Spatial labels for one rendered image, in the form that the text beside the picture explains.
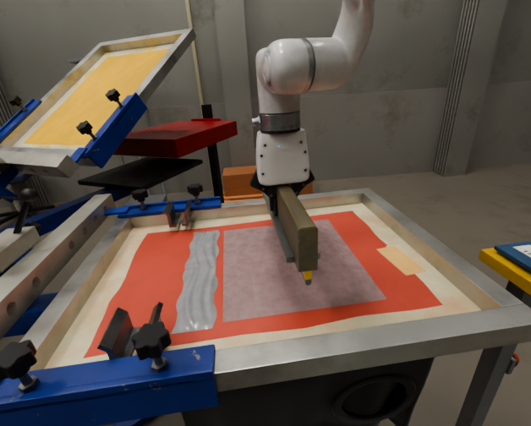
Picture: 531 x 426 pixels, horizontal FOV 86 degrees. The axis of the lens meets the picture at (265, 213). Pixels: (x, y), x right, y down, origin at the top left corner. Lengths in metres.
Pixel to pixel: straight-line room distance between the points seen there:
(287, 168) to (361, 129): 3.59
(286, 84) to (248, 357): 0.38
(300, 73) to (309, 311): 0.39
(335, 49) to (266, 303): 0.43
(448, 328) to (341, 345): 0.16
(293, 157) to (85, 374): 0.46
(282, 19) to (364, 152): 1.89
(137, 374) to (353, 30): 0.54
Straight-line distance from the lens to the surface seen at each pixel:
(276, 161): 0.54
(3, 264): 0.73
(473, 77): 4.42
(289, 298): 0.57
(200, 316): 0.55
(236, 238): 0.77
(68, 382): 0.49
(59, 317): 0.62
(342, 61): 0.49
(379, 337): 0.47
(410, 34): 4.30
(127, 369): 0.46
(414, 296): 0.61
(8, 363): 0.47
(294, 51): 0.45
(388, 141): 4.30
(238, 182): 3.31
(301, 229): 0.41
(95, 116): 1.36
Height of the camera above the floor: 1.33
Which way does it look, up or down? 25 degrees down
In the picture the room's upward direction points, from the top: 4 degrees counter-clockwise
